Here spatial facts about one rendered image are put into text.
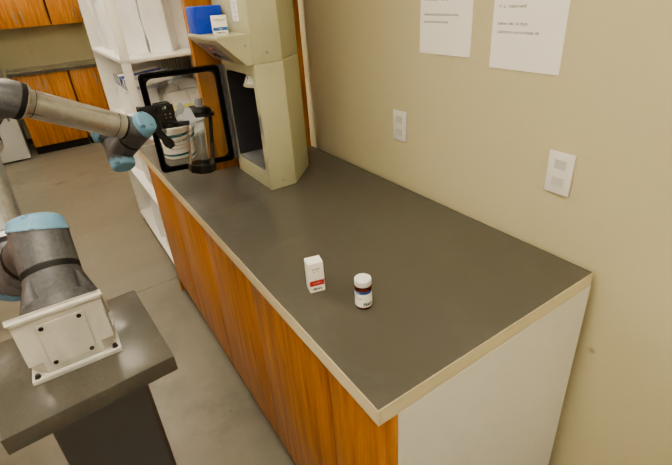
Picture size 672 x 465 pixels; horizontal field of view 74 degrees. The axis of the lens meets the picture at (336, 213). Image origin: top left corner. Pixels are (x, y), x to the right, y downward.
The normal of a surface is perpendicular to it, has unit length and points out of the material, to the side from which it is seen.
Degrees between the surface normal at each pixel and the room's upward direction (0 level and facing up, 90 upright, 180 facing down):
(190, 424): 0
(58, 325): 90
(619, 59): 90
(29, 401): 0
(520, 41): 90
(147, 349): 0
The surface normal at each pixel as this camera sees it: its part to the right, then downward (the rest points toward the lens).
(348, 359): -0.07, -0.89
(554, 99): -0.83, 0.30
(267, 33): 0.55, 0.35
